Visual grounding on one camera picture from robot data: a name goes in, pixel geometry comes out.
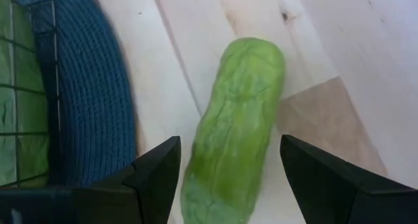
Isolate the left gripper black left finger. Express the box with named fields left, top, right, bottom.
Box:
left=0, top=135, right=182, bottom=224

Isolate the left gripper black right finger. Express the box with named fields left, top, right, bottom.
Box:
left=279, top=135, right=418, bottom=224

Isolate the green cucumber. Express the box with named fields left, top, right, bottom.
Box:
left=180, top=37, right=287, bottom=224
left=0, top=0, right=50, bottom=187

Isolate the wire basket with brass rim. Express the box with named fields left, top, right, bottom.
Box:
left=0, top=0, right=62, bottom=189

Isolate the round dark blue woven mat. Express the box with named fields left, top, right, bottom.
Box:
left=12, top=0, right=138, bottom=187

